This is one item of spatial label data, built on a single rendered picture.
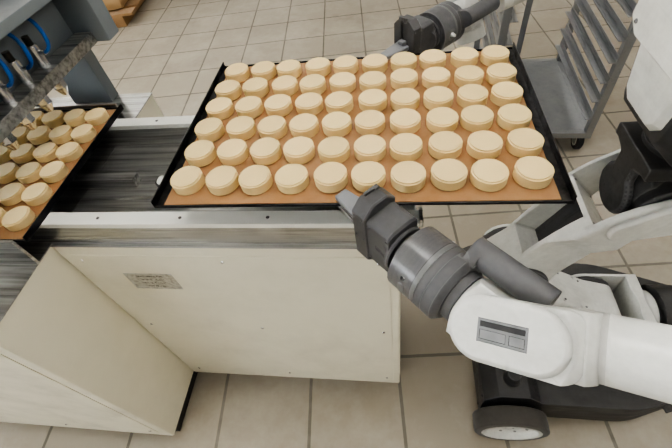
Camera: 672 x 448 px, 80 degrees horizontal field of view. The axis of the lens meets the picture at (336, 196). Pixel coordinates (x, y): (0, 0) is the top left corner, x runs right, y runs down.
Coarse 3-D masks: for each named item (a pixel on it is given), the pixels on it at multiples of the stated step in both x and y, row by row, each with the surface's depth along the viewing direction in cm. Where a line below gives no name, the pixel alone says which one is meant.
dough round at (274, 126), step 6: (264, 120) 69; (270, 120) 69; (276, 120) 69; (282, 120) 69; (258, 126) 68; (264, 126) 68; (270, 126) 68; (276, 126) 68; (282, 126) 68; (264, 132) 67; (270, 132) 67; (276, 132) 67; (282, 132) 68; (276, 138) 68
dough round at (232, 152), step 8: (224, 144) 66; (232, 144) 66; (240, 144) 66; (224, 152) 65; (232, 152) 65; (240, 152) 64; (248, 152) 66; (224, 160) 64; (232, 160) 64; (240, 160) 65
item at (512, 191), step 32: (448, 64) 77; (480, 64) 76; (352, 96) 74; (256, 128) 71; (288, 128) 70; (320, 128) 69; (352, 128) 68; (320, 160) 64; (352, 160) 63; (384, 160) 62; (416, 160) 61; (512, 160) 59; (320, 192) 59; (352, 192) 58; (416, 192) 57; (448, 192) 56; (480, 192) 55; (512, 192) 55; (544, 192) 54
